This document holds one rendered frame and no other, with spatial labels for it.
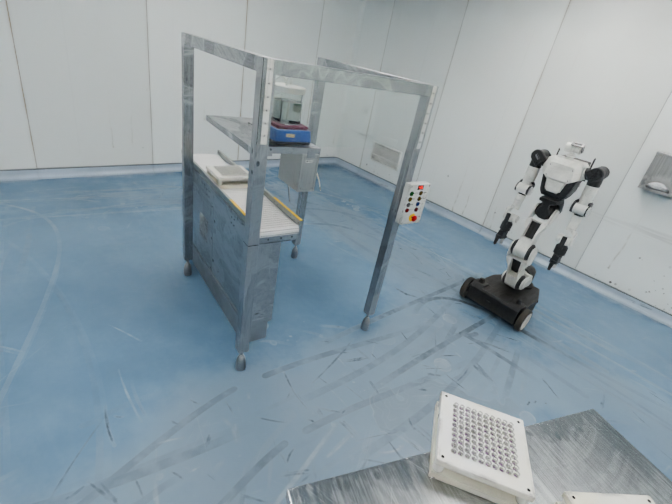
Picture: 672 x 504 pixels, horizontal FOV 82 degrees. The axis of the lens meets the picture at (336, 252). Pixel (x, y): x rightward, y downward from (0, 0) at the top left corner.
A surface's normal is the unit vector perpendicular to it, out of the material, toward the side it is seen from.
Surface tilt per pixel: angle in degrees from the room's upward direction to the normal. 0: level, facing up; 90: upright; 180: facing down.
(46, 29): 90
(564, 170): 90
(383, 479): 0
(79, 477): 0
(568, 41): 90
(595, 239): 90
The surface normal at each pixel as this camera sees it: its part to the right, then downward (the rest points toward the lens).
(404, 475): 0.18, -0.87
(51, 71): 0.64, 0.46
